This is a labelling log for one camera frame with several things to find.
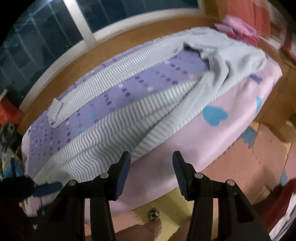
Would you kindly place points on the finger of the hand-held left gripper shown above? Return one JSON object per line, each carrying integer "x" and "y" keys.
{"x": 48, "y": 188}

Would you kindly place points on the white window frame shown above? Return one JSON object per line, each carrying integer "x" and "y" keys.
{"x": 90, "y": 34}

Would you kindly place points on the electric fan with red base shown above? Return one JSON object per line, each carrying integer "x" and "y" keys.
{"x": 289, "y": 47}

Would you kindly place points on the cardboard box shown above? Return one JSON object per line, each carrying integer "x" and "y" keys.
{"x": 282, "y": 125}

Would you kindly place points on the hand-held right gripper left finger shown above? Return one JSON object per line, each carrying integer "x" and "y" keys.
{"x": 122, "y": 176}

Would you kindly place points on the pink red cloth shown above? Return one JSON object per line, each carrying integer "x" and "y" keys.
{"x": 245, "y": 11}

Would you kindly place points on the small black white ball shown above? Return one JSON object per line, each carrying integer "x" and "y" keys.
{"x": 153, "y": 214}

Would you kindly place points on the red white cloth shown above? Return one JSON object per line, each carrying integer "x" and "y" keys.
{"x": 277, "y": 204}

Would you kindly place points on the grey striped pants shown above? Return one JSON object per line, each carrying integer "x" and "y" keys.
{"x": 161, "y": 111}

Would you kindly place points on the purple dotted pink bedsheet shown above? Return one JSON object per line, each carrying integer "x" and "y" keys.
{"x": 208, "y": 150}

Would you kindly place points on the red box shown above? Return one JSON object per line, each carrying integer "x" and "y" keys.
{"x": 9, "y": 111}

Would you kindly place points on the colourful printed cloth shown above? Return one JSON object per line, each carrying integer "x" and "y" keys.
{"x": 10, "y": 148}

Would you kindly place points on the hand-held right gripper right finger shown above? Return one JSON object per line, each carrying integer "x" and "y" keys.
{"x": 180, "y": 178}

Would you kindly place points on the wooden bed headboard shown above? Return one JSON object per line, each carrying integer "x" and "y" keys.
{"x": 104, "y": 48}

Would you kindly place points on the pink folded cloth pile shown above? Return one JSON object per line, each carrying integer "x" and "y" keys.
{"x": 233, "y": 24}

